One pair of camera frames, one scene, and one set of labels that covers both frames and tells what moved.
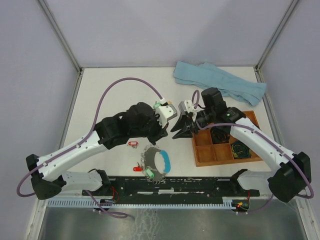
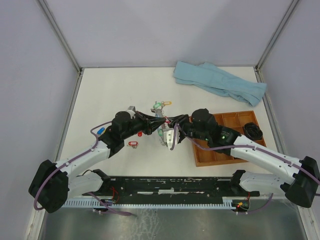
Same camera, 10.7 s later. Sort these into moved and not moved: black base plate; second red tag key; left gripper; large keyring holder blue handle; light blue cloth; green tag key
Moved: large keyring holder blue handle; left gripper; green tag key
Not moved: black base plate; second red tag key; light blue cloth
